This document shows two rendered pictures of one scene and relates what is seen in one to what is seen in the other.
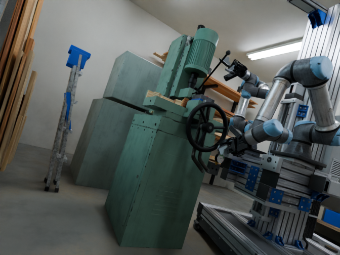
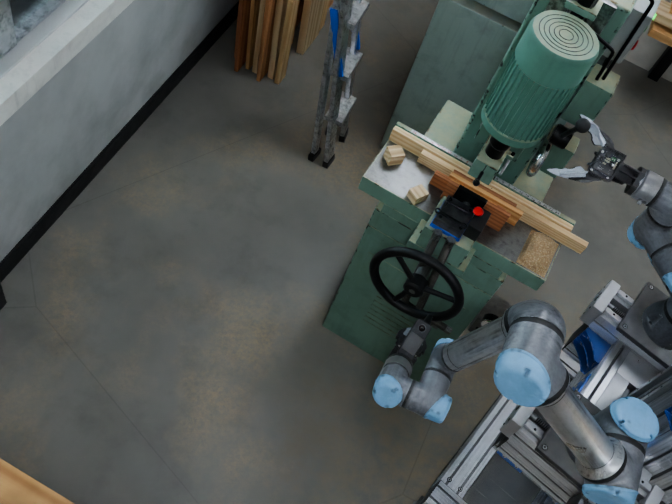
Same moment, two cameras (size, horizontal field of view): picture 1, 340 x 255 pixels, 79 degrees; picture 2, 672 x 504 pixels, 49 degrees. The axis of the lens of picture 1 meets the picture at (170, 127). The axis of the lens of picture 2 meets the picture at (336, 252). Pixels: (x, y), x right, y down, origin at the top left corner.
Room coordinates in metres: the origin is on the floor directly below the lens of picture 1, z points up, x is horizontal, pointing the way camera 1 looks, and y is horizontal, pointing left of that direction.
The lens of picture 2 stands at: (0.07, -0.71, 2.55)
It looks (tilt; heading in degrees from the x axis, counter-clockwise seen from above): 56 degrees down; 36
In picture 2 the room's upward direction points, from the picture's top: 22 degrees clockwise
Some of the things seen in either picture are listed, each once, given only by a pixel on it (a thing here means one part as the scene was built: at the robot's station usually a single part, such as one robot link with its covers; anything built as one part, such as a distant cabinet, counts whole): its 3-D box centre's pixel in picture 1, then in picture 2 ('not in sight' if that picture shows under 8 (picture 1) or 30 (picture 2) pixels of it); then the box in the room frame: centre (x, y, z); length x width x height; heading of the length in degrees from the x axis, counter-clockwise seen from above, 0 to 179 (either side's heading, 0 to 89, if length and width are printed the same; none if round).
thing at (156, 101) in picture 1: (190, 116); (456, 220); (1.38, -0.11, 0.87); 0.61 x 0.30 x 0.06; 116
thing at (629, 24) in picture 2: not in sight; (630, 27); (1.82, -0.04, 1.40); 0.10 x 0.06 x 0.16; 26
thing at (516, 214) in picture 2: not in sight; (483, 198); (1.46, -0.11, 0.93); 0.24 x 0.01 x 0.06; 116
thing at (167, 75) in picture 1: (175, 82); (539, 72); (1.73, 0.08, 1.16); 0.22 x 0.22 x 0.72; 26
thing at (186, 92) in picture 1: (187, 95); (490, 159); (1.49, -0.05, 1.03); 0.14 x 0.07 x 0.09; 26
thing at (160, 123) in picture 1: (169, 129); (468, 191); (1.58, 0.00, 0.76); 0.57 x 0.45 x 0.09; 26
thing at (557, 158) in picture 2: not in sight; (554, 152); (1.71, -0.11, 1.02); 0.09 x 0.07 x 0.12; 116
